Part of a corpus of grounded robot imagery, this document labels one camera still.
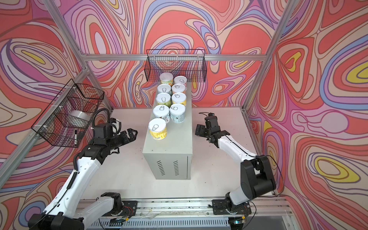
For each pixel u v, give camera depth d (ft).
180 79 2.57
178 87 2.45
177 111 2.10
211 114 2.63
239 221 2.30
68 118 2.27
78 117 2.35
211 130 2.22
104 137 1.83
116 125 2.04
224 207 2.37
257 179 1.42
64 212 1.25
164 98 2.26
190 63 3.17
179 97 2.28
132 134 2.29
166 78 2.48
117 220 2.30
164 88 2.41
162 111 2.10
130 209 2.36
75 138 2.36
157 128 1.89
